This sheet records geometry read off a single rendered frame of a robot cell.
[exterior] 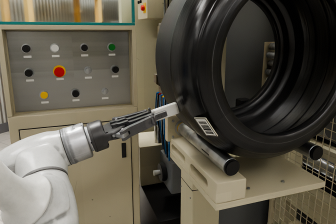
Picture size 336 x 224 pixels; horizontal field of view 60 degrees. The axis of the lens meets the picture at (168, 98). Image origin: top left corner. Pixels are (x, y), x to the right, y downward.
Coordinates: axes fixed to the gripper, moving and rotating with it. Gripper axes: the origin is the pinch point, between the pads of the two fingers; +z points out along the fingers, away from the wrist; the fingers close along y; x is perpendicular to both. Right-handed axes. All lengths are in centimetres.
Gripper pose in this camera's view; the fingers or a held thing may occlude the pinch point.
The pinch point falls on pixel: (165, 111)
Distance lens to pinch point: 77.0
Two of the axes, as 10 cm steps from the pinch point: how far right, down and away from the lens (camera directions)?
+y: -3.3, -2.0, 9.2
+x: 2.4, 9.3, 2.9
